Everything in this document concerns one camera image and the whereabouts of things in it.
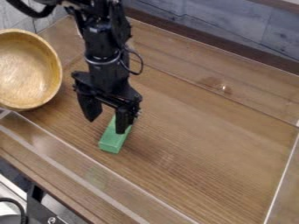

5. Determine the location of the clear acrylic front wall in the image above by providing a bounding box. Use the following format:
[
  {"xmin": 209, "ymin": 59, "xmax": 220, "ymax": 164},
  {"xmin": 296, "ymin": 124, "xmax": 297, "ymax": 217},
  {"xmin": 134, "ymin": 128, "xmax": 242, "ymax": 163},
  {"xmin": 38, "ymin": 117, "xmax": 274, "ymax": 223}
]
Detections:
[{"xmin": 0, "ymin": 109, "xmax": 200, "ymax": 224}]

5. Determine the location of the black table leg bracket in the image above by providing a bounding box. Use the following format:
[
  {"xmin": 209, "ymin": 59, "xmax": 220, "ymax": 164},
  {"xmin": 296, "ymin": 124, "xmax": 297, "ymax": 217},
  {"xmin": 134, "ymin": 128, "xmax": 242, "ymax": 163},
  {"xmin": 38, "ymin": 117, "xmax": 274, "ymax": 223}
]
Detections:
[{"xmin": 26, "ymin": 185, "xmax": 68, "ymax": 224}]

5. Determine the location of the clear acrylic wall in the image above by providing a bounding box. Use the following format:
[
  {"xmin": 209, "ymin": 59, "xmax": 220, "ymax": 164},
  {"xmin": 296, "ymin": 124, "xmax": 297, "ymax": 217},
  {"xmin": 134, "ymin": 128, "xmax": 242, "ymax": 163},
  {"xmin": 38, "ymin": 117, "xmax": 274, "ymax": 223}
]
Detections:
[
  {"xmin": 38, "ymin": 10, "xmax": 299, "ymax": 126},
  {"xmin": 0, "ymin": 109, "xmax": 200, "ymax": 224}
]

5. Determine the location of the clear acrylic back wall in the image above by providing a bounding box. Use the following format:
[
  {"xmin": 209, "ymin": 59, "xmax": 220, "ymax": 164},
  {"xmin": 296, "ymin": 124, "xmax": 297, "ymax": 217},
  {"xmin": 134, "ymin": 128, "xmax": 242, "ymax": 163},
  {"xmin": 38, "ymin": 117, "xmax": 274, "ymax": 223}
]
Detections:
[{"xmin": 38, "ymin": 10, "xmax": 299, "ymax": 126}]

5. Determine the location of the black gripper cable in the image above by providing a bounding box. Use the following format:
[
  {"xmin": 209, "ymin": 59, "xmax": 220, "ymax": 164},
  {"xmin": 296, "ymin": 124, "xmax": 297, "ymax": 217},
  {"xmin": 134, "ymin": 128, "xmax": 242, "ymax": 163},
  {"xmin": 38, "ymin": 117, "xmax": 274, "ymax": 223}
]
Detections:
[{"xmin": 117, "ymin": 46, "xmax": 145, "ymax": 76}]

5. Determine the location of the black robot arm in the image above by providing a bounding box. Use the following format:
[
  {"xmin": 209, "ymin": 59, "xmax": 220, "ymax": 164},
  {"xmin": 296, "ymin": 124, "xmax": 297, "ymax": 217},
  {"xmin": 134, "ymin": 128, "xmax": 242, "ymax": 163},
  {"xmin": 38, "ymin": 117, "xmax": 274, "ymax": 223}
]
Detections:
[{"xmin": 5, "ymin": 0, "xmax": 142, "ymax": 134}]

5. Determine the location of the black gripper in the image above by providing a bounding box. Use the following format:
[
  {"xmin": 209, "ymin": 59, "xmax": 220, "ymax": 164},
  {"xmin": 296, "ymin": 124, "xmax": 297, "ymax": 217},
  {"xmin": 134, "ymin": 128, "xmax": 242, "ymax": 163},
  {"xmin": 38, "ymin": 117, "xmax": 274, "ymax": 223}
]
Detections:
[{"xmin": 70, "ymin": 61, "xmax": 142, "ymax": 134}]

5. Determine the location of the green rectangular stick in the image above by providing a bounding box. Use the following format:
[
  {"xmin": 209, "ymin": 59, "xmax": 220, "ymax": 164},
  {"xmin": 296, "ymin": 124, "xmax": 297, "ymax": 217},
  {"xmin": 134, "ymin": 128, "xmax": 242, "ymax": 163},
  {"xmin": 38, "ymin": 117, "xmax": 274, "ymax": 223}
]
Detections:
[{"xmin": 97, "ymin": 116, "xmax": 132, "ymax": 154}]

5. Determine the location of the wooden bowl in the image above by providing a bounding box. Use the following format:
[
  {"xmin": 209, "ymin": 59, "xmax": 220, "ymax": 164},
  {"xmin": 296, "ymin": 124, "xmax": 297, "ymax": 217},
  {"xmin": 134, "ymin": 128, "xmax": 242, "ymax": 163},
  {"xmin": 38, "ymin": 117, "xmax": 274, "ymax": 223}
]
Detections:
[{"xmin": 0, "ymin": 29, "xmax": 62, "ymax": 111}]

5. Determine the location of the black cable on floor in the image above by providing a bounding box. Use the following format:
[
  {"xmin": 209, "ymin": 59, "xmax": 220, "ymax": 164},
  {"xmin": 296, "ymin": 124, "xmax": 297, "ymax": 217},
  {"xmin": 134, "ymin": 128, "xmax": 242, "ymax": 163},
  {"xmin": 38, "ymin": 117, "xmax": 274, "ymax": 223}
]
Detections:
[{"xmin": 0, "ymin": 197, "xmax": 28, "ymax": 224}]

